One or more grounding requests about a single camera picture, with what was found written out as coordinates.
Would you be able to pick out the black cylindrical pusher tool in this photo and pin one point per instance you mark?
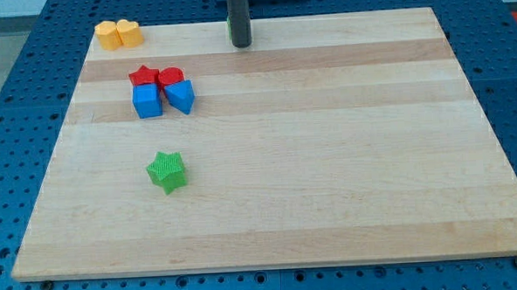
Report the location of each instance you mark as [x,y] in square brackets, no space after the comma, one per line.
[239,23]

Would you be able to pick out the green star block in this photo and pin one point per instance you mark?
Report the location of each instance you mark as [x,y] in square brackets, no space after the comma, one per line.
[167,171]

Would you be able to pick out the red star block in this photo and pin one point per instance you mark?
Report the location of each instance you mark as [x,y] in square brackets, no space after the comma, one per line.
[143,76]

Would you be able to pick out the red cylinder block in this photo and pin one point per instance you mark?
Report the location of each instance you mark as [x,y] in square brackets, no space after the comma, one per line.
[169,76]

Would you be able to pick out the blue triangle block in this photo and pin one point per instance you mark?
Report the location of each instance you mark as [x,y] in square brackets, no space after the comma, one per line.
[181,96]

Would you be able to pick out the yellow heart block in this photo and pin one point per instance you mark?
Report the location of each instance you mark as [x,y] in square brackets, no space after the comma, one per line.
[130,33]

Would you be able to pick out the yellow pentagon block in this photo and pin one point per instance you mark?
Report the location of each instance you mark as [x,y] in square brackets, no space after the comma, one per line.
[108,36]

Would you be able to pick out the blue cube block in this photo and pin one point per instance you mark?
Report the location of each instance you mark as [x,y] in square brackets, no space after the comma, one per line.
[146,100]

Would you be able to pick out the wooden board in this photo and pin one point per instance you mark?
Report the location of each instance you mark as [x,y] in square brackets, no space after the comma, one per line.
[332,140]

